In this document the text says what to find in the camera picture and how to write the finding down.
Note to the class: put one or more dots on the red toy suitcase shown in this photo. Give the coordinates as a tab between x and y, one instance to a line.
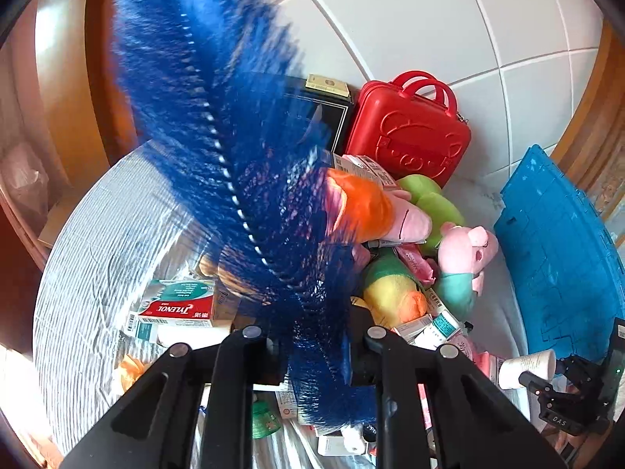
410	132

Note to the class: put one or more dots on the black gift bag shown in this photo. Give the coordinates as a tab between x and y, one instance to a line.
332	122

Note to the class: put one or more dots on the white plastic bottle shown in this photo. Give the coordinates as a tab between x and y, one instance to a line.
527	369

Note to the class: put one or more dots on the wooden door frame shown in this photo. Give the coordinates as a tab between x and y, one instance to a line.
595	107

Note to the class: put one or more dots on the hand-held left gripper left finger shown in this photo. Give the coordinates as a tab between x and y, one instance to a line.
273	361

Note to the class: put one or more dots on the clear plastic bag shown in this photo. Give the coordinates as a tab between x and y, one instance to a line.
22	176

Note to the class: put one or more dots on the blue plastic crate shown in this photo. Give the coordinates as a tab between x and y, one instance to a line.
556	254

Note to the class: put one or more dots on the small gold box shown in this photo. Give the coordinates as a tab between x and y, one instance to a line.
327	85

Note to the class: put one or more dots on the yellow green plush toy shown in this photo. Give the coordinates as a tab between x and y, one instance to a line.
393	290

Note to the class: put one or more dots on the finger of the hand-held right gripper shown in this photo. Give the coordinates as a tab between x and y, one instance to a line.
537	385
581	371

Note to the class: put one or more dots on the small green bottle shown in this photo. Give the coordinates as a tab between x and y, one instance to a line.
264	420

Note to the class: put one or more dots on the green white medicine box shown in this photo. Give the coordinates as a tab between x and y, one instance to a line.
176	289

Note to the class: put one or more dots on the pink pig plush teal shirt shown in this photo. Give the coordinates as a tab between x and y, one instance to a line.
464	259

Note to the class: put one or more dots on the wooden cabinet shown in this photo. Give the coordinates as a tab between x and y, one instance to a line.
63	83

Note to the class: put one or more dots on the blue bristle brush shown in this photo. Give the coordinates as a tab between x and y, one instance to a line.
219	132

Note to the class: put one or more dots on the red white medicine box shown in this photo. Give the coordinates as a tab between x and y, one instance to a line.
180	310

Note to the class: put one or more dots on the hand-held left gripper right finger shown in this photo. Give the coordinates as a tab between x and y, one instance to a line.
364	366

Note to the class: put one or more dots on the orange pink plush toy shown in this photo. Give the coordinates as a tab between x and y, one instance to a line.
371	210

